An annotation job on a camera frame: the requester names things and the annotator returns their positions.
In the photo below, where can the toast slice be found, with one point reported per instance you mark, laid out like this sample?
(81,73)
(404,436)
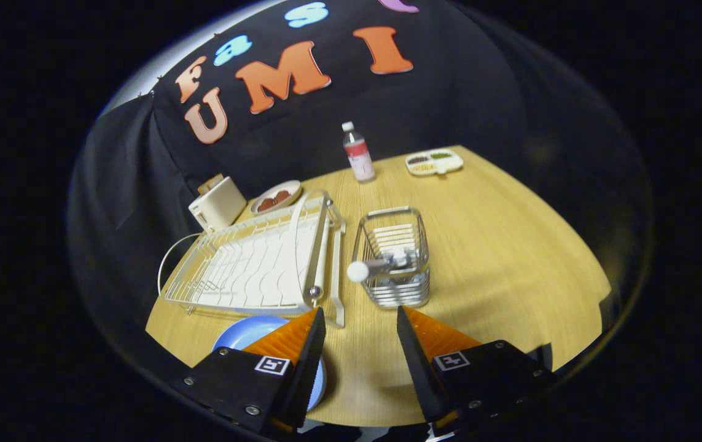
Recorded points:
(210,183)

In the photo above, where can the blue plate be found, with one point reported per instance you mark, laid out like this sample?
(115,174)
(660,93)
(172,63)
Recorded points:
(246,331)

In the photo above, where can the red food piece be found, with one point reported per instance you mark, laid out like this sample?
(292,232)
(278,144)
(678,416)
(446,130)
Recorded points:
(265,204)
(282,196)

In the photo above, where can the small white dish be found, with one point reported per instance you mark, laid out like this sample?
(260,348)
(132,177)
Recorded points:
(292,188)

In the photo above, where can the white divided snack tray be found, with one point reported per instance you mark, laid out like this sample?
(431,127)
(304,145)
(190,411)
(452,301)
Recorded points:
(433,162)

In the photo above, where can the white toaster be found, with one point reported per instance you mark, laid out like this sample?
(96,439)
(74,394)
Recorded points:
(218,205)

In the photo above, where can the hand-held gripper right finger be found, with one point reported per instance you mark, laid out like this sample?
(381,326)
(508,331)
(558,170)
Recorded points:
(415,362)

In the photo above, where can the red label water bottle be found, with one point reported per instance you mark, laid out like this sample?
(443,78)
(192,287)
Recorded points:
(359,156)

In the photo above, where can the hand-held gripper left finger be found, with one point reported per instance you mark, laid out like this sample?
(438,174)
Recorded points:
(304,368)

